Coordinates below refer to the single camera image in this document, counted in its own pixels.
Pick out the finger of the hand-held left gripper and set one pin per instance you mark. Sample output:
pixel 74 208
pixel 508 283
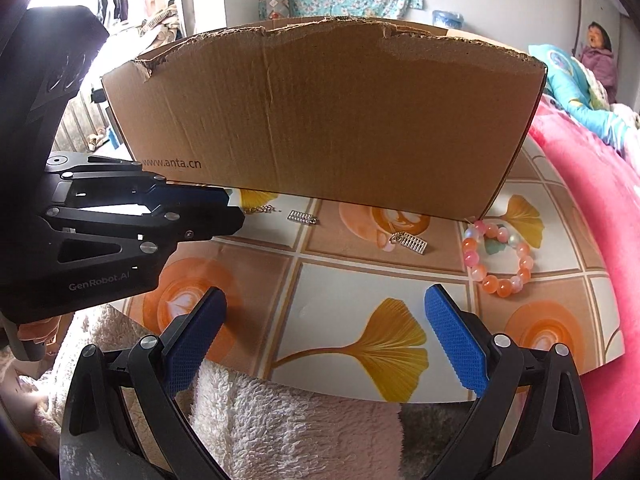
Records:
pixel 175 192
pixel 210 222

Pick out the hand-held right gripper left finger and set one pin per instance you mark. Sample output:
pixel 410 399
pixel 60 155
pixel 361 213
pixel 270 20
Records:
pixel 192 345

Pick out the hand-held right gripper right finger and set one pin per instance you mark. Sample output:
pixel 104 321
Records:
pixel 455 340

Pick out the brown cardboard box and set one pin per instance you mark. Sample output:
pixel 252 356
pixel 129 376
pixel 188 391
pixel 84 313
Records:
pixel 325 125

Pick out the person's left hand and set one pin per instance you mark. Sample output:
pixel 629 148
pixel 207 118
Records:
pixel 37 332

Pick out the metal window railing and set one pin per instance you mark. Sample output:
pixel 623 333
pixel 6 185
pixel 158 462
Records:
pixel 80 120

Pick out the beige sandals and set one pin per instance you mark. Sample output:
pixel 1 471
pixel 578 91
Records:
pixel 96 140

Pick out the small silver abacus charm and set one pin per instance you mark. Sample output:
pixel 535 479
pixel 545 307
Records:
pixel 301 218

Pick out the silver abacus charm with bead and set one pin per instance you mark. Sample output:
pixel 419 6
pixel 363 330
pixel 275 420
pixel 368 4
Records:
pixel 414 243

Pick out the white fleece robe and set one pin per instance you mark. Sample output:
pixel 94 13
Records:
pixel 280 430

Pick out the beige woven bag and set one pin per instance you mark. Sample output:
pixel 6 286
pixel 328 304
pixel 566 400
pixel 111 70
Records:
pixel 160 22

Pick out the pink floral blanket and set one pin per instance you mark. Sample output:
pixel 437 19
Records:
pixel 600 200

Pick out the blue printed quilt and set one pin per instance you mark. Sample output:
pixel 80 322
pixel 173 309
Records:
pixel 565 80

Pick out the white crumpled bedding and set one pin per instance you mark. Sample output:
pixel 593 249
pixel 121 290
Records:
pixel 627 112

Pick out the blue water bottle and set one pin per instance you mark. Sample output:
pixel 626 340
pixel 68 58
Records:
pixel 447 19

